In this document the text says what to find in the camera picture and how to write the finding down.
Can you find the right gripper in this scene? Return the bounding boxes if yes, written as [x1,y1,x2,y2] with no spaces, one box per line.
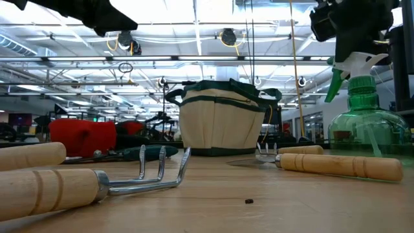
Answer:
[309,0,398,65]

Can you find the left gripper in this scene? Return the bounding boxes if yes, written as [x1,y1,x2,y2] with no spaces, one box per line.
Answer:
[32,0,139,38]

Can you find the green plastic spray bottle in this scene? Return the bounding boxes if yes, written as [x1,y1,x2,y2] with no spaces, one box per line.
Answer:
[325,52,413,158]

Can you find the hand fork wooden handle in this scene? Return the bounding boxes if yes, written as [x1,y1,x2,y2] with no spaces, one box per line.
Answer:
[257,142,325,156]

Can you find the narrow trowel wooden handle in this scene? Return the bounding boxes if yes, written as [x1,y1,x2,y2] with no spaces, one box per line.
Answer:
[226,152,404,183]

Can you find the green-handled pruning shears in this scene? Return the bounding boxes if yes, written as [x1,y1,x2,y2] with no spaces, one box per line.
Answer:
[63,144,179,164]

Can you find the wide trowel wooden handle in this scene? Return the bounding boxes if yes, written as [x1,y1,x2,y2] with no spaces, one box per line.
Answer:
[0,142,67,172]

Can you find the beige canvas green-trimmed gardening bag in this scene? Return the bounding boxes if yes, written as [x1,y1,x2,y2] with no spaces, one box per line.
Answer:
[165,78,283,157]

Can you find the three-prong hand rake wooden handle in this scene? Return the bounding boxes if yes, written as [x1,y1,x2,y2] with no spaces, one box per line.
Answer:
[0,144,191,222]

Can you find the black monitor on stand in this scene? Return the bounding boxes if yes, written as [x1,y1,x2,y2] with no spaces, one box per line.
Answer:
[387,0,414,113]

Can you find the dark red screen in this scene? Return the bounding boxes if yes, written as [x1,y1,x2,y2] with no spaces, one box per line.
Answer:
[8,113,33,127]

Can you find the black screen on stand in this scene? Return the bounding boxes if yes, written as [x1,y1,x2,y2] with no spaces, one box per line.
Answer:
[265,103,283,143]

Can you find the black ceiling cable reel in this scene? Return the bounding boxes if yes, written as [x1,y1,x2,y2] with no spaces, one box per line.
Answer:
[117,30,142,56]
[221,28,237,47]

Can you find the yellow hanging cable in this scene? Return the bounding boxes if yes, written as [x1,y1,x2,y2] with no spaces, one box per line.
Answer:
[289,0,307,140]

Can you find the silver ventilation duct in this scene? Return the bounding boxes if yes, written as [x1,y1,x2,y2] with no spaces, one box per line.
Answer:
[0,33,39,58]

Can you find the black hanging cable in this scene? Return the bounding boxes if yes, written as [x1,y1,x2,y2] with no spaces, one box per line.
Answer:
[244,0,256,85]

